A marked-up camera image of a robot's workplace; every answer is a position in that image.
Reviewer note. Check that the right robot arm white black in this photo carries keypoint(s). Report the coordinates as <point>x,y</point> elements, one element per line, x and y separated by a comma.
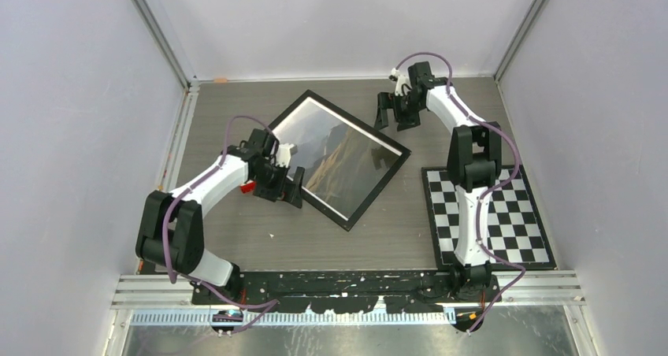
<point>474,163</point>

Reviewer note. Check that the red screw box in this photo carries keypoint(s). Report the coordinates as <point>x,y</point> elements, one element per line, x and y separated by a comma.
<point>247,187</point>

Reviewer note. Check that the black picture frame with photo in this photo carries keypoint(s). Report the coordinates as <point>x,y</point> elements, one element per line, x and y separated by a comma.
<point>347,163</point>

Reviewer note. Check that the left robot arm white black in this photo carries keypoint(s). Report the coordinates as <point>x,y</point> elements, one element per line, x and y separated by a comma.
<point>171,230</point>

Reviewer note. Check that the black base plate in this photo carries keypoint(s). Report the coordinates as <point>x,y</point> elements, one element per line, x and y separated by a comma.
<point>343,292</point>

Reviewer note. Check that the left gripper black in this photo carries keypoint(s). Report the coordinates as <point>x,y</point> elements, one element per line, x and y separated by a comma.
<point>272,194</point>

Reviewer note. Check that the black white checkerboard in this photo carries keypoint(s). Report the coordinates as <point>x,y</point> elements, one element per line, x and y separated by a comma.
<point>515,229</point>

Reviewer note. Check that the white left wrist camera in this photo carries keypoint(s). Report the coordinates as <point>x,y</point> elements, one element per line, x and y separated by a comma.
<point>284,153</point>

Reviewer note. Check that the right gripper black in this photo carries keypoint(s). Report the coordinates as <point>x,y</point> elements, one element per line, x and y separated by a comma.
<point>385,101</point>

